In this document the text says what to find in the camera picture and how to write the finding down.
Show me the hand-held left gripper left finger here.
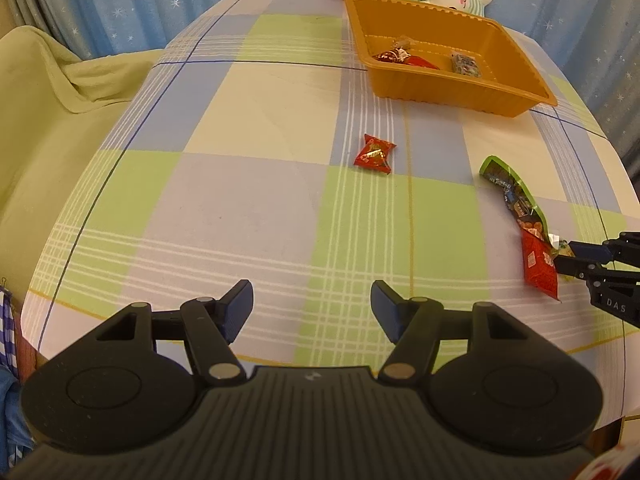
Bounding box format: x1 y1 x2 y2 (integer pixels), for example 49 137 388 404
92 279 255 386

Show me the yellow green snack packet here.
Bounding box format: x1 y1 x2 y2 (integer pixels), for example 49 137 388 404
550 240 583 278

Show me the blue white checked cloth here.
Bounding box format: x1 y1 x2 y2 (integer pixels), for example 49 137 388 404
0 282 21 376

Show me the silver grey snack packet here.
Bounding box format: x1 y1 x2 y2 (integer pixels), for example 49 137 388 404
450 51 483 76

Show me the orange plastic tray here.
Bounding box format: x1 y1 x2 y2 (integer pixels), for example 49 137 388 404
344 0 558 118

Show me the pale green chair cover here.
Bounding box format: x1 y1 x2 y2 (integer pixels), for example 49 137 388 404
0 25 166 306

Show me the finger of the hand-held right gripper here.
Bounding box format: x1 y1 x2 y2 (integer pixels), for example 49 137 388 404
567 231 640 264
555 255 609 282

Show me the red snack packet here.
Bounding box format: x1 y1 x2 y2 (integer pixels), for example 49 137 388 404
520 227 560 302

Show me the checked tablecloth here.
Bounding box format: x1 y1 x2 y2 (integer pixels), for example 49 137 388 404
20 0 628 428

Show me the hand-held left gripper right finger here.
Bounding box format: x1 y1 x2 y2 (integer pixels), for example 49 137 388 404
370 280 538 386

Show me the grey green curtain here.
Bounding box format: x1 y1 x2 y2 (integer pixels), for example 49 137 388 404
0 0 66 61

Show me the red candy packet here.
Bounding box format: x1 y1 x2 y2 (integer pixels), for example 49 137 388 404
353 133 397 176

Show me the long green snack packet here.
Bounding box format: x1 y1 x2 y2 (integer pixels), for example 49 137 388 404
479 155 560 250

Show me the red gold candy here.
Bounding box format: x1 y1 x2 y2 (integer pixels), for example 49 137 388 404
372 46 413 66

